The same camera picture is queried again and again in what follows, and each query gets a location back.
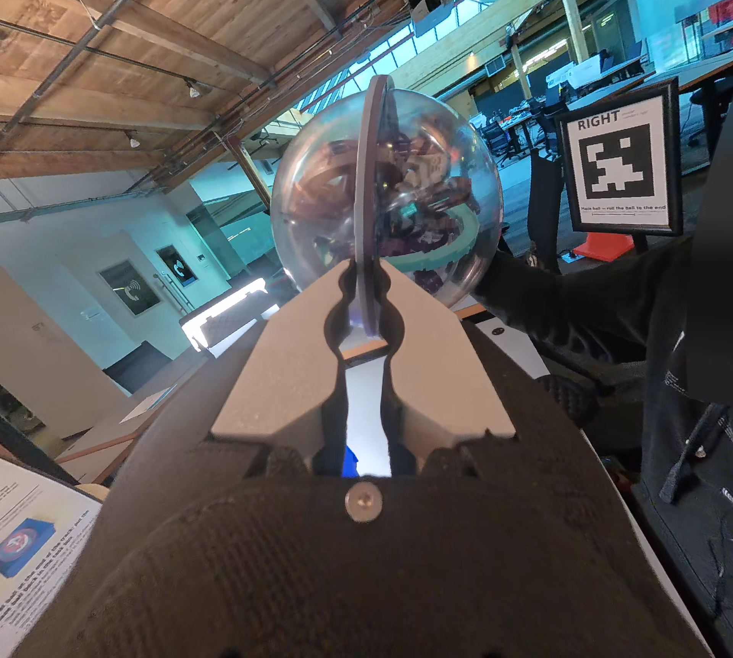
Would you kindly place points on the ceiling projector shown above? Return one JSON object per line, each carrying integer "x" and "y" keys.
{"x": 430, "y": 3}

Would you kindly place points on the bright whiteboard screen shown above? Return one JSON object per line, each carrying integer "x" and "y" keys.
{"x": 223, "y": 314}

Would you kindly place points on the clear maze ball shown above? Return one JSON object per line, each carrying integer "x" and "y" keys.
{"x": 424, "y": 188}

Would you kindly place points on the blue plastic tray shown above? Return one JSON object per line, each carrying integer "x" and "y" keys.
{"x": 364, "y": 461}

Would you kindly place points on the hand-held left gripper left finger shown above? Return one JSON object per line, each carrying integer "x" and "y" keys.
{"x": 281, "y": 383}

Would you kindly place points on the instruction sheet board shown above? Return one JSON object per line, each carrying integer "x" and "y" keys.
{"x": 40, "y": 544}

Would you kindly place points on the person's right forearm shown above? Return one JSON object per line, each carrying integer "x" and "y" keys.
{"x": 561, "y": 303}

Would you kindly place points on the person's black clothing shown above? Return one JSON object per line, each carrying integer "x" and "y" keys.
{"x": 693, "y": 406}

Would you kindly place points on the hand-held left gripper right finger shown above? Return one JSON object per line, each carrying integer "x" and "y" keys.
{"x": 452, "y": 383}

